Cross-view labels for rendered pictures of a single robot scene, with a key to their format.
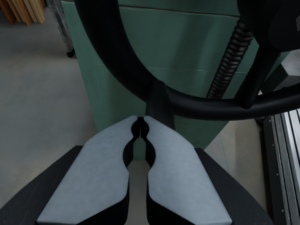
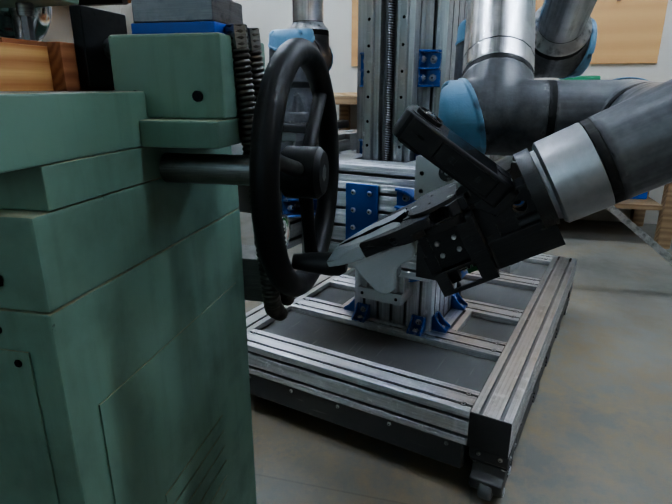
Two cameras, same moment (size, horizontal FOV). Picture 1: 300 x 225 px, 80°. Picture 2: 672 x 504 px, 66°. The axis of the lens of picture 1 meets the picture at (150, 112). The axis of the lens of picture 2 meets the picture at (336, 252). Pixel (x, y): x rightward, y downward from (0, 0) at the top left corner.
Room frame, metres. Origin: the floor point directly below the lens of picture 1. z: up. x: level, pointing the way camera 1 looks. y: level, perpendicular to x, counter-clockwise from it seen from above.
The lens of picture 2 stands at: (-0.12, 0.46, 0.90)
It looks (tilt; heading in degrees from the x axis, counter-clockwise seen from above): 18 degrees down; 293
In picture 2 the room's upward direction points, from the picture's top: straight up
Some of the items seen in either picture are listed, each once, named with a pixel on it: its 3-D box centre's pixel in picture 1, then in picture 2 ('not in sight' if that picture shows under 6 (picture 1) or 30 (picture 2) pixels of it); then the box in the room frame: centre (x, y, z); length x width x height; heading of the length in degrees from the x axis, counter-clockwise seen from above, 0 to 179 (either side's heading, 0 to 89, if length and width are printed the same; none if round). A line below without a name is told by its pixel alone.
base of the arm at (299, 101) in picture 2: not in sight; (292, 101); (0.53, -0.81, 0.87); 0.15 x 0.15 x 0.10
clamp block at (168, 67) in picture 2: not in sight; (195, 78); (0.30, -0.09, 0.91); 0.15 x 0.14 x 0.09; 100
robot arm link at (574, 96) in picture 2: not in sight; (610, 119); (-0.17, -0.13, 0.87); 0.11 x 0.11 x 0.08; 9
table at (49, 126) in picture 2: not in sight; (137, 115); (0.38, -0.08, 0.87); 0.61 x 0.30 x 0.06; 100
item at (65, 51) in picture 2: not in sight; (103, 69); (0.44, -0.08, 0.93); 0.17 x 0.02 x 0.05; 100
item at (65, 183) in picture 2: not in sight; (90, 157); (0.42, -0.03, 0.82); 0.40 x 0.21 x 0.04; 100
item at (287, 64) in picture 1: (281, 71); (241, 270); (0.39, -0.30, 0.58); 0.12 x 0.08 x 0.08; 10
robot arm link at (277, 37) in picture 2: not in sight; (292, 54); (0.54, -0.82, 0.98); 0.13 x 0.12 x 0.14; 97
